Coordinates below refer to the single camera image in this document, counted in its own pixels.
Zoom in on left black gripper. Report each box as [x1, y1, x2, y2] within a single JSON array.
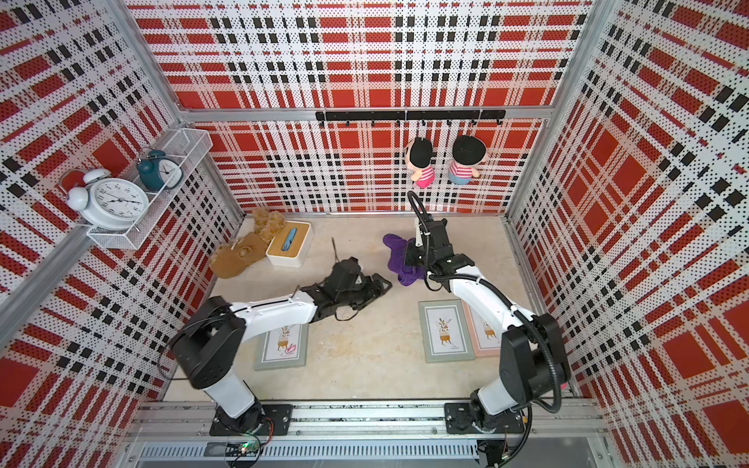
[[338, 273, 393, 310]]

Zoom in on purple microfiber cloth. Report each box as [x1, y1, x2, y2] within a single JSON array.
[[382, 233, 425, 287]]

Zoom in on green frame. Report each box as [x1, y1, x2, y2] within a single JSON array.
[[419, 300, 475, 364], [254, 325, 308, 371]]

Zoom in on pink picture frame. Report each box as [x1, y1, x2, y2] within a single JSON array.
[[462, 301, 501, 358]]

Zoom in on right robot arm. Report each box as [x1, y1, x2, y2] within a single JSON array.
[[406, 216, 570, 431]]

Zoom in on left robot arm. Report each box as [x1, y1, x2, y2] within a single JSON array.
[[168, 257, 392, 435]]

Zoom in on white box wooden lid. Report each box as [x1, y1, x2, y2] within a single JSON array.
[[266, 222, 314, 268]]

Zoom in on blue object on box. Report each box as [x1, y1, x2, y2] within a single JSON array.
[[282, 228, 298, 252]]

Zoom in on doll pink striped shirt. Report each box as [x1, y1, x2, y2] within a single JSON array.
[[405, 138, 435, 189]]

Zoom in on doll blue pants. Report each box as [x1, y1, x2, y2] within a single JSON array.
[[448, 135, 487, 185]]

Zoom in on brown plush toy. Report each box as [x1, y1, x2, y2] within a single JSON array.
[[209, 208, 286, 279]]

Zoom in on green circuit board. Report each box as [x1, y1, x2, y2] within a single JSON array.
[[224, 442, 261, 458]]

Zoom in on teal alarm clock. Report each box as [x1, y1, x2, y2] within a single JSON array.
[[137, 150, 183, 192]]

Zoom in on white alarm clock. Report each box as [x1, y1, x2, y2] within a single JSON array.
[[66, 168, 150, 231]]

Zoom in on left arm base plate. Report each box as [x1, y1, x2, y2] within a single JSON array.
[[210, 402, 294, 437]]

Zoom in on black hook rail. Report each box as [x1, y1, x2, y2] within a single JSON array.
[[315, 109, 507, 126]]

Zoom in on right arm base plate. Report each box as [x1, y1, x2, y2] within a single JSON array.
[[444, 402, 525, 435]]

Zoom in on white wire shelf basket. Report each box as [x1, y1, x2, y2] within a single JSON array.
[[81, 127, 213, 250]]

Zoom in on aluminium front rail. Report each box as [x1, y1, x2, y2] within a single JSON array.
[[126, 398, 608, 442]]

